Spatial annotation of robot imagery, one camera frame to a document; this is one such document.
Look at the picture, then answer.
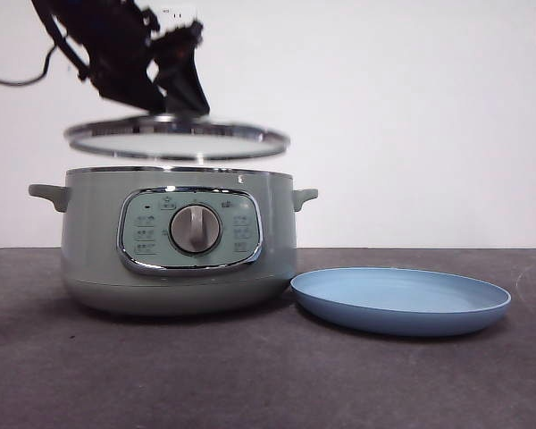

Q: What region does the glass lid with green knob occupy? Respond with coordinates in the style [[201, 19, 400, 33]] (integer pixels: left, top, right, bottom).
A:
[[63, 112, 292, 163]]

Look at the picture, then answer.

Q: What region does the pale green electric steamer pot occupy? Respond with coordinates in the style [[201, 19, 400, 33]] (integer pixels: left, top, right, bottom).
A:
[[28, 165, 319, 318]]

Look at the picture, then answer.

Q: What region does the blue round plate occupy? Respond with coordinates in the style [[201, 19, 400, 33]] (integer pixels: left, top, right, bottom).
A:
[[289, 266, 512, 338]]

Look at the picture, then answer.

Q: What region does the white wall socket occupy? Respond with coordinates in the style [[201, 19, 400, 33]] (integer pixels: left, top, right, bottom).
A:
[[158, 6, 198, 29]]

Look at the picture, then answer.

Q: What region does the black cable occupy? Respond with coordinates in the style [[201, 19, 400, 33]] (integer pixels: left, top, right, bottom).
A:
[[0, 44, 58, 87]]

